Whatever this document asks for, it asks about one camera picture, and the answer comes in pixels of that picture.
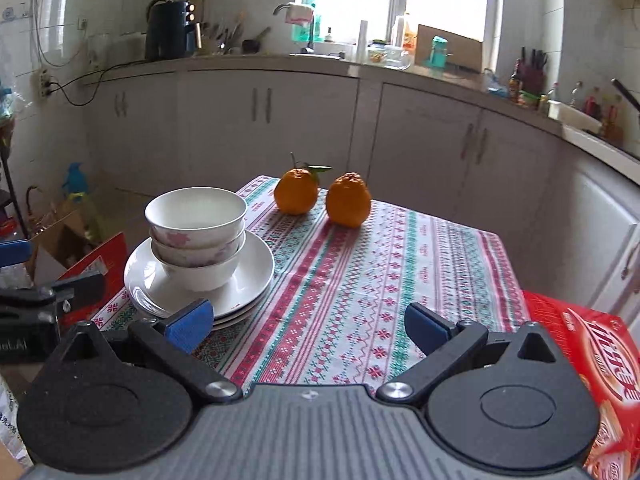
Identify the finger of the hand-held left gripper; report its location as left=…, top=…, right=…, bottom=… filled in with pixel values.
left=0, top=240, right=32, bottom=263
left=0, top=270, right=107, bottom=314

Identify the clear oil bottle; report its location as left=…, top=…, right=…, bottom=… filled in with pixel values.
left=392, top=12, right=419, bottom=49

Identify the red cardboard box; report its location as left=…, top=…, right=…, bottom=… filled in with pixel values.
left=55, top=232, right=129, bottom=332

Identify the green dish soap bottle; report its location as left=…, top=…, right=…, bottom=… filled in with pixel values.
left=292, top=10, right=316, bottom=44

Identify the brown cardboard box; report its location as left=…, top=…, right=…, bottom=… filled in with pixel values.
left=27, top=209, right=102, bottom=282

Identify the blue plastic bottle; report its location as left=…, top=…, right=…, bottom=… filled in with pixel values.
left=62, top=162, right=89, bottom=204

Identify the white kitchen cabinet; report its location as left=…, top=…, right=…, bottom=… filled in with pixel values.
left=85, top=67, right=640, bottom=321

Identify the black power cable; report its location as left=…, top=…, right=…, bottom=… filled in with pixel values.
left=47, top=57, right=177, bottom=109

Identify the utensil holder with utensils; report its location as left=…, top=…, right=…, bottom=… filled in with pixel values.
left=200, top=12, right=246, bottom=56

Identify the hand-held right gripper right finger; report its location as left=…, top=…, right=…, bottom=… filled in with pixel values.
left=376, top=302, right=563, bottom=405

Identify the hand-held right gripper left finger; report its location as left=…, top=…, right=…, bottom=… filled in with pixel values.
left=50, top=298, right=243, bottom=403

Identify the teal water bottle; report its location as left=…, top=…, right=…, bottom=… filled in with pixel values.
left=431, top=36, right=451, bottom=69

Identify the dark blue air fryer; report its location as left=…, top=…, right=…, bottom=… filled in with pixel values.
left=145, top=0, right=197, bottom=61

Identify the black mortar with pestle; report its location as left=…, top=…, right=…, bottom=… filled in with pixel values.
left=242, top=27, right=271, bottom=55

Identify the red gift box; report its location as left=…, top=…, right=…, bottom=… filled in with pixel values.
left=522, top=290, right=640, bottom=480

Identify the white plastic tray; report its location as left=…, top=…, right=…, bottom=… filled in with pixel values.
left=547, top=100, right=604, bottom=134

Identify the white bowl with pink flowers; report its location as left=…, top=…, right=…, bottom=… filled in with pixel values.
left=145, top=187, right=248, bottom=250
left=150, top=230, right=247, bottom=267
left=152, top=247, right=246, bottom=292

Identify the orange with stem and leaves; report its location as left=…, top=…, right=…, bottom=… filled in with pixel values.
left=274, top=152, right=333, bottom=216

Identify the metal faucet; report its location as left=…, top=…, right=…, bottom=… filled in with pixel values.
left=273, top=2, right=316, bottom=54

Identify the knife block with knives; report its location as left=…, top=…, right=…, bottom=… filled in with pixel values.
left=517, top=47, right=549, bottom=94

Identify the red green patterned tablecloth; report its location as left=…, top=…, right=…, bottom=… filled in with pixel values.
left=90, top=175, right=531, bottom=398

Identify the pink cloth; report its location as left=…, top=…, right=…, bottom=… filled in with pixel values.
left=285, top=4, right=314, bottom=26

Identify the wooden cutting board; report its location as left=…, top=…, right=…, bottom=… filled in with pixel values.
left=416, top=24, right=485, bottom=74

